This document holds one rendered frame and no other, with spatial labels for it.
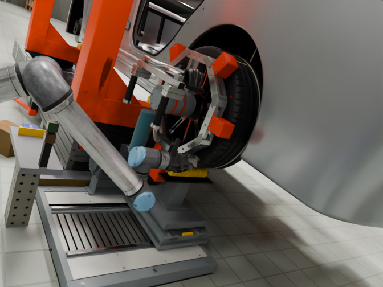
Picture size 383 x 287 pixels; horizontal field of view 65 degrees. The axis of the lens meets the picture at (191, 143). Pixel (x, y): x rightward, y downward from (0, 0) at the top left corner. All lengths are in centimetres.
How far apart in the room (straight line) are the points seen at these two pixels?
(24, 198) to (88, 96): 64
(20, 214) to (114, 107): 78
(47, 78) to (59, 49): 273
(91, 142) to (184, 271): 92
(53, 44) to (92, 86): 194
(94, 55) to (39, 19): 193
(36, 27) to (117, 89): 192
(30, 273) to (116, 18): 132
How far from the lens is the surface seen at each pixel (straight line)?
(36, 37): 370
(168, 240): 171
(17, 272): 159
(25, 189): 169
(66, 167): 214
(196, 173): 168
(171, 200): 183
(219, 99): 137
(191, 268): 173
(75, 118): 105
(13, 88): 117
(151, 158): 130
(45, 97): 103
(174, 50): 174
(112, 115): 195
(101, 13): 179
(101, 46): 181
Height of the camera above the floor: 111
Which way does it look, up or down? 16 degrees down
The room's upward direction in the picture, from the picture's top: 22 degrees clockwise
